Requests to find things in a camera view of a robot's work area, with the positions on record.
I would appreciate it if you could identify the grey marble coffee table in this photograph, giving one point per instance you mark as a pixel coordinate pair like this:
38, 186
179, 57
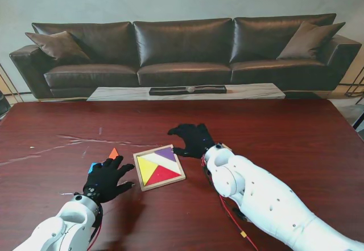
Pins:
119, 93

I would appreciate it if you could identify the blue tangram triangle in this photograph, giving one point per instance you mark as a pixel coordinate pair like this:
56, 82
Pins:
92, 168

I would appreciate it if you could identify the large yellow tangram triangle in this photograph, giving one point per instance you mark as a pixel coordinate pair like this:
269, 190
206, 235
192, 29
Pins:
146, 170

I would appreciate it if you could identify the brown throw pillow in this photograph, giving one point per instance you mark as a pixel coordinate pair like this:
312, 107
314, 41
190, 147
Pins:
59, 46
310, 41

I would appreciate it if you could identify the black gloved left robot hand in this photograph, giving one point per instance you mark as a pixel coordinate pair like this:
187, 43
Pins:
106, 180

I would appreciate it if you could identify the small natural wood triangle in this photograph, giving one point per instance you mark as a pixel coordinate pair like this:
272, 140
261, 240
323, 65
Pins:
227, 147

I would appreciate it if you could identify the square wooden puzzle tray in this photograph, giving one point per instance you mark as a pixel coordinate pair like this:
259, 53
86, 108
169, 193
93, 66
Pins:
142, 182

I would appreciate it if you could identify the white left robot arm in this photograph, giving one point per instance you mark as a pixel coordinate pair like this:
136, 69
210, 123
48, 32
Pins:
59, 225

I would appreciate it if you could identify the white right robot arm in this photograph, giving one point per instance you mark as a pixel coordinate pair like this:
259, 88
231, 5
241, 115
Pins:
270, 194

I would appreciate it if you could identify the orange tangram parallelogram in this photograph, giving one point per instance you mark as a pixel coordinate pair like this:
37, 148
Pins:
113, 154

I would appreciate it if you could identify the dark brown leather sofa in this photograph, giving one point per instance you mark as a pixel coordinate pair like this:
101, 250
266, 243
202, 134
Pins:
182, 49

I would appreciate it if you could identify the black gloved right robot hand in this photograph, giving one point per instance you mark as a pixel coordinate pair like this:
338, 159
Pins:
193, 141

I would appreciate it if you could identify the large red tangram triangle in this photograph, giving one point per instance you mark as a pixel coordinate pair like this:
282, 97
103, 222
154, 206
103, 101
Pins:
165, 174

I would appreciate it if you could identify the long black decorative tray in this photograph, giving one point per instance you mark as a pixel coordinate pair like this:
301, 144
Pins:
167, 90

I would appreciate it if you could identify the small glass ball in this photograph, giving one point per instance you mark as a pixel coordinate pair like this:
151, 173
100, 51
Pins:
190, 89

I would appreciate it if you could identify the thin metal side table frame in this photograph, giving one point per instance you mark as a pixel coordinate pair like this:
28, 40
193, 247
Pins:
354, 85
11, 87

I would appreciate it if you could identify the black chair edge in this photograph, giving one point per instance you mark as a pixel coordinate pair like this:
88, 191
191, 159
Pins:
3, 106

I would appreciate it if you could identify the purple tangram triangle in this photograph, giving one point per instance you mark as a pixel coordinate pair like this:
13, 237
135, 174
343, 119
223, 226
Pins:
166, 154

